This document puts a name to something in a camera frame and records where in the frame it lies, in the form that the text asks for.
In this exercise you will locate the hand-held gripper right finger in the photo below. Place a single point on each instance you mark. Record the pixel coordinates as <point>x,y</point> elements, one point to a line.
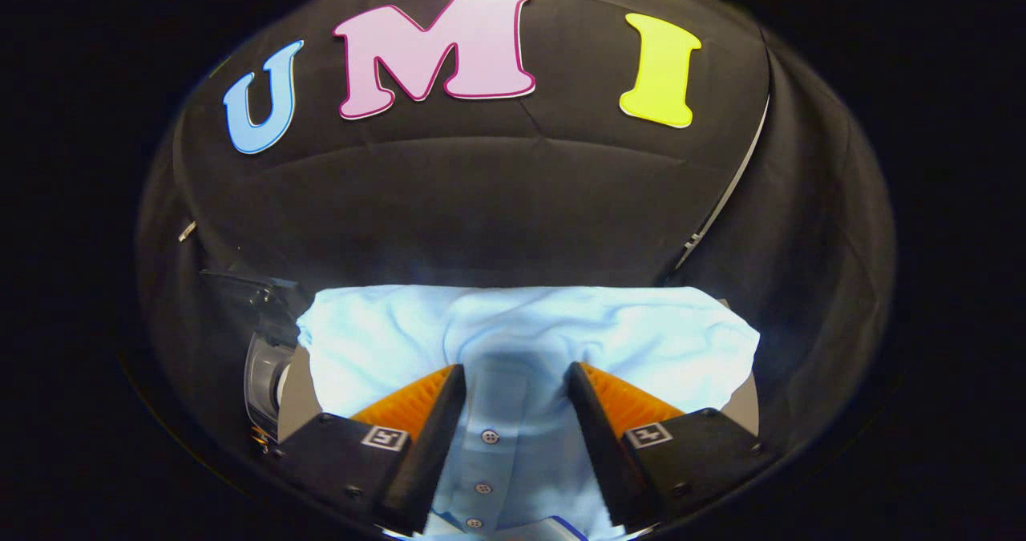
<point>605,453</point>

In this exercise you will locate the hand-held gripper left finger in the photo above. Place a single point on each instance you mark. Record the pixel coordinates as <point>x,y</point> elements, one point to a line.
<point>429,453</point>

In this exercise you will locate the light blue polo shirt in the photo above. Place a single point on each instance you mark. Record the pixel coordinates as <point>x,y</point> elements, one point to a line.
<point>521,333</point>

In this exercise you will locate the black backdrop cloth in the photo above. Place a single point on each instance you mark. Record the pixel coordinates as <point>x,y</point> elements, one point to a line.
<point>497,196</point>

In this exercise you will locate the silver clip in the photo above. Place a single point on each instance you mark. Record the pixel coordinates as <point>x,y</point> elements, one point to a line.
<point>187,231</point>

